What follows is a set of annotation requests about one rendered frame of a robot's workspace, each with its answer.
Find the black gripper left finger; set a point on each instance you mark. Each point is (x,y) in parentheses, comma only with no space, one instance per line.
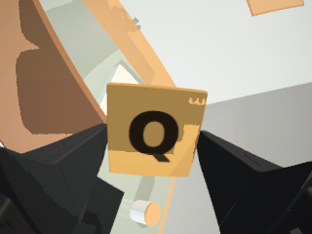
(51,185)

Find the white flat rectangular slab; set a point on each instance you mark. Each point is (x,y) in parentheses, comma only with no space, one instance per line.
(117,75)

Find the orange tile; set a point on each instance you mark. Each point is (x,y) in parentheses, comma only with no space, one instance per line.
(153,130)

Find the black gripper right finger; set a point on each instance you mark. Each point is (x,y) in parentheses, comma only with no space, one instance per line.
(250,195)

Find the tan wooden board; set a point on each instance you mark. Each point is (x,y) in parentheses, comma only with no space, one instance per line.
(42,97)

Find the white cylindrical jar with orange lid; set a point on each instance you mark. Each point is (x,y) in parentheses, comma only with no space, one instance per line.
(145,212)

